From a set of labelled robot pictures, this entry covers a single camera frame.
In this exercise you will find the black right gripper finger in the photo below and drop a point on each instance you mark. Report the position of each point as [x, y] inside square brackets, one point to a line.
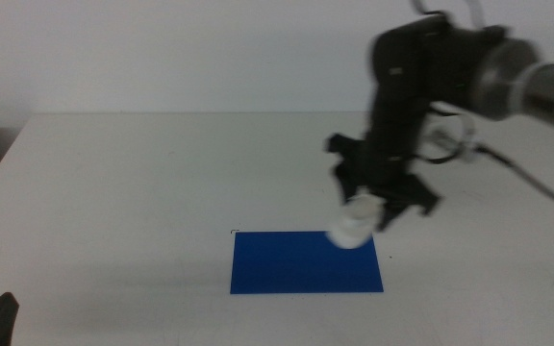
[409, 194]
[349, 182]

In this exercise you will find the white sandal with red stripes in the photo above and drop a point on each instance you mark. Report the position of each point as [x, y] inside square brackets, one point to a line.
[356, 223]

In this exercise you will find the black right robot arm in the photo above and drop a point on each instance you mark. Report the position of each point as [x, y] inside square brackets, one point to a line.
[455, 62]

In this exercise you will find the blue rectangular mat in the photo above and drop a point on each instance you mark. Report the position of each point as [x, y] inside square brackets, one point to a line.
[286, 266]

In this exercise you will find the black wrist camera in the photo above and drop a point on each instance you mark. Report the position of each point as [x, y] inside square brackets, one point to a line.
[346, 146]

